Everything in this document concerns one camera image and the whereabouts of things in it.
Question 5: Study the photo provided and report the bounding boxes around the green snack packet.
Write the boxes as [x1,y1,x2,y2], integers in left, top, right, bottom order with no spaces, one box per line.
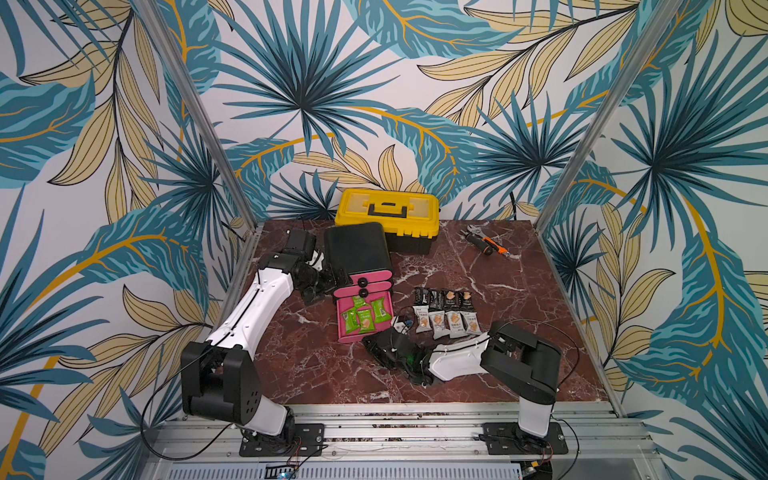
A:
[371,297,392,324]
[353,296,375,334]
[342,308,360,335]

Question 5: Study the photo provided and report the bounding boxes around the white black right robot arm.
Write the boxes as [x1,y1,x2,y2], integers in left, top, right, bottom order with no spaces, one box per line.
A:
[363,321,562,439]

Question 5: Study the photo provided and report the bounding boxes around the orange black pliers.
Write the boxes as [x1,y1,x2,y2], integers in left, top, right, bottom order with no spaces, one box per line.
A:
[463,225,511,257]

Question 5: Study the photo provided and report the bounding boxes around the black drawer cabinet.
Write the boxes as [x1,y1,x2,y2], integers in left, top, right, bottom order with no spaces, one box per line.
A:
[323,222,394,279]

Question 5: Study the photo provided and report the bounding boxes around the aluminium front rail base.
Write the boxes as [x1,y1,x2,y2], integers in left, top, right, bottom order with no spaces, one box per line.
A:
[152,401,670,479]

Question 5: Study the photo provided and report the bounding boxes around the clear snack bag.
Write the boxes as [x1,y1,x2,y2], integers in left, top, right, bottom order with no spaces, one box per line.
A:
[461,311,482,336]
[446,311,467,339]
[413,305,432,333]
[428,310,450,340]

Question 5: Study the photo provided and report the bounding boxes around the aluminium left corner post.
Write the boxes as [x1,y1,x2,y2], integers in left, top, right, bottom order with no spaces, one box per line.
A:
[134,0,258,234]

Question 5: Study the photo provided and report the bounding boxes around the aluminium right corner post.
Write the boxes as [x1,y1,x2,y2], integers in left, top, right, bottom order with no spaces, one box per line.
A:
[534,0,683,233]

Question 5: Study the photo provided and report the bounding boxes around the yellow black toolbox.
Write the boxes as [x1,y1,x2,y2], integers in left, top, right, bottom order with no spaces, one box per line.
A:
[335,188,440,255]

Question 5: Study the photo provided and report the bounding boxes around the black cookie packet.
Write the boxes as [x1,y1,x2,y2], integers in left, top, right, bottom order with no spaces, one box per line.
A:
[428,289,445,312]
[413,287,430,307]
[442,289,462,312]

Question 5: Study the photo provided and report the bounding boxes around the aluminium corner post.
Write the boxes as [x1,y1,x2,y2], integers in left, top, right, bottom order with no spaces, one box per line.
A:
[534,0,683,233]
[134,0,258,234]

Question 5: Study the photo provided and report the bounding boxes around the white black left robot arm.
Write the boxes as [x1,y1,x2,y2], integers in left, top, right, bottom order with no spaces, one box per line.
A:
[181,229,354,443]

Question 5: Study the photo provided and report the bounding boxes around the pink bottom drawer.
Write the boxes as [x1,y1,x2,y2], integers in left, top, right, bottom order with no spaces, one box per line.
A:
[336,291,395,344]

